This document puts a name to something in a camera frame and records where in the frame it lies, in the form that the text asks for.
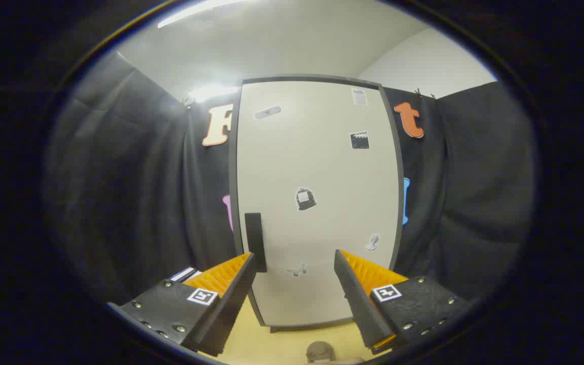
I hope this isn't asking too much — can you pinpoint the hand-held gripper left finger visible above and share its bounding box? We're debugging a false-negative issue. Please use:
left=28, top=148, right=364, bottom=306
left=118, top=252, right=257, bottom=357

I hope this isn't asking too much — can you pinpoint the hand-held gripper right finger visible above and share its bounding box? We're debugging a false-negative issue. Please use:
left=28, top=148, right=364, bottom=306
left=334, top=249, right=470, bottom=354

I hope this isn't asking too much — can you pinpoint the brown fuzzy shoe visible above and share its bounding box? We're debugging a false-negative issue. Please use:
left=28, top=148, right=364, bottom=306
left=306, top=341, right=337, bottom=363

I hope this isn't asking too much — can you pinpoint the black door handle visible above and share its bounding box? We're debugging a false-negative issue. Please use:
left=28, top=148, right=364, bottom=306
left=244, top=212, right=268, bottom=273

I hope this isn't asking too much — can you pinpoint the grey shoe cabinet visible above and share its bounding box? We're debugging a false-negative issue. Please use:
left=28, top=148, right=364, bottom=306
left=228, top=75, right=406, bottom=334

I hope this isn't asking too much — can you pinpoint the white shoe cabinet door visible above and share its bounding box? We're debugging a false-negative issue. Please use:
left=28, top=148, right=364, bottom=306
left=236, top=81, right=400, bottom=328

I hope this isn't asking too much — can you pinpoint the black backdrop cloth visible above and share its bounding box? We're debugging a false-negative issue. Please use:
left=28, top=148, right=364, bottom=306
left=44, top=51, right=535, bottom=306

